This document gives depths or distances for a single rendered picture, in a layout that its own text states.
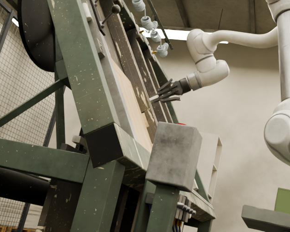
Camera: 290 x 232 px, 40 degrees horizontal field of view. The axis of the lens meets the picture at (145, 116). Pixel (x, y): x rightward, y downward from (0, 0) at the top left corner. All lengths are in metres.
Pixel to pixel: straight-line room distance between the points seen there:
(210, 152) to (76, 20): 4.40
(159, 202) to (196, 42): 1.06
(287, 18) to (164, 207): 0.83
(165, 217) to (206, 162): 4.50
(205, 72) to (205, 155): 3.72
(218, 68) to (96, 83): 0.85
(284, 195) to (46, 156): 0.76
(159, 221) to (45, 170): 0.40
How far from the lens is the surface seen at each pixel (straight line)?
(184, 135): 1.18
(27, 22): 2.64
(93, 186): 1.24
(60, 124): 2.51
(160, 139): 1.20
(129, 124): 1.52
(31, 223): 7.01
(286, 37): 1.55
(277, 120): 1.30
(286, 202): 1.36
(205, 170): 5.65
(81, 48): 1.42
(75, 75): 1.38
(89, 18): 1.76
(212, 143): 5.71
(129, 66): 2.13
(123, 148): 1.23
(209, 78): 2.03
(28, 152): 1.37
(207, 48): 2.03
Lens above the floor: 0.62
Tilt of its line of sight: 15 degrees up
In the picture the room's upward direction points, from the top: 14 degrees clockwise
